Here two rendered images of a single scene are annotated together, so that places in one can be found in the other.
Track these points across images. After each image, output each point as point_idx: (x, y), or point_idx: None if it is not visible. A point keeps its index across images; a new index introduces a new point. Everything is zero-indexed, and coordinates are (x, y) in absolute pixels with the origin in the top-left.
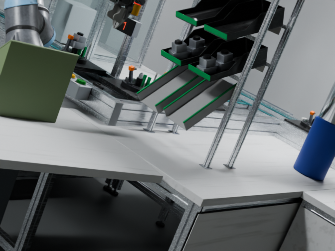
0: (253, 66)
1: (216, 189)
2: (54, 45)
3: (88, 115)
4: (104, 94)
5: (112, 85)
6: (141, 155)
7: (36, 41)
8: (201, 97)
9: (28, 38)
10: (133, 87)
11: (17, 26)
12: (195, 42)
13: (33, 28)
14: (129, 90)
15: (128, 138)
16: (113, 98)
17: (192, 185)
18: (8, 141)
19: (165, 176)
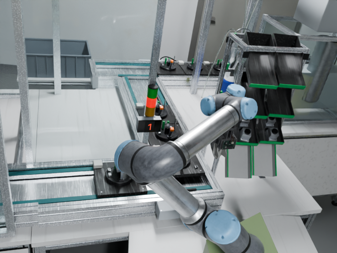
0: None
1: (299, 191)
2: (59, 167)
3: None
4: (209, 194)
5: (179, 175)
6: (270, 212)
7: (257, 239)
8: (255, 147)
9: (257, 244)
10: (187, 163)
11: (247, 246)
12: (249, 121)
13: (248, 234)
14: (186, 167)
15: (239, 205)
16: (214, 191)
17: (303, 204)
18: None
19: (295, 213)
